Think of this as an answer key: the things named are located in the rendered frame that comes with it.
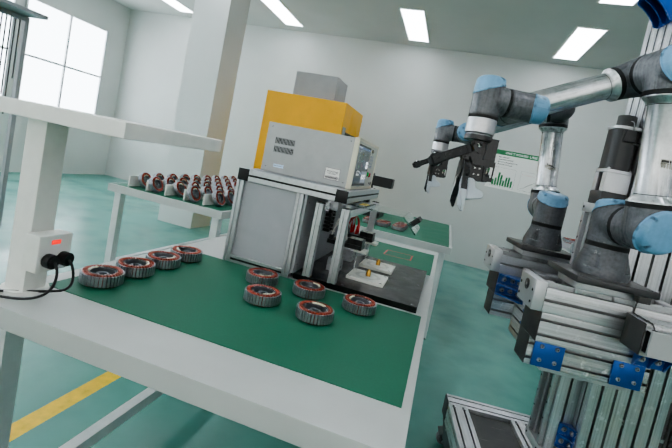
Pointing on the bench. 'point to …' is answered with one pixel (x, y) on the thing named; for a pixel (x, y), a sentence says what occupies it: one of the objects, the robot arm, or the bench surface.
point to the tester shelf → (306, 186)
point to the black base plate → (394, 289)
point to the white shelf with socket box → (45, 245)
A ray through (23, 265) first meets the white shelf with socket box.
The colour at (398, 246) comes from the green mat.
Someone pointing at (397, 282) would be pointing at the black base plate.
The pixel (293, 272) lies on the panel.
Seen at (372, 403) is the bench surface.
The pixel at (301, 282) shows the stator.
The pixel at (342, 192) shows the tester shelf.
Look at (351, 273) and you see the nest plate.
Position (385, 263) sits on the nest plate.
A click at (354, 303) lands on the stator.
